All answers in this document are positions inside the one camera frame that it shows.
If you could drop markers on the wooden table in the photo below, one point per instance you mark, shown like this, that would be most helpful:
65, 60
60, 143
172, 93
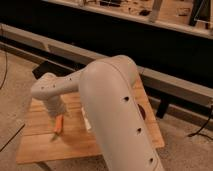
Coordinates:
36, 144

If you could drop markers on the long grey shelf rail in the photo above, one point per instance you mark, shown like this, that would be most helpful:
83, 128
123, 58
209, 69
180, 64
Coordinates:
61, 53

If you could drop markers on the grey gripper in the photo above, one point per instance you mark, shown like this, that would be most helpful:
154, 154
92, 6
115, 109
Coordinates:
55, 106

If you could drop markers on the orange pepper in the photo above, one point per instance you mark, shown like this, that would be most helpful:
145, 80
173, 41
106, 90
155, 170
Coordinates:
58, 127

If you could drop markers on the black box behind table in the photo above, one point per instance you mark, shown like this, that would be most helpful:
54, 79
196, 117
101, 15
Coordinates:
59, 69

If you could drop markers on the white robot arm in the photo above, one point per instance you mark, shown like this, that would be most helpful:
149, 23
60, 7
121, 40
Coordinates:
105, 87

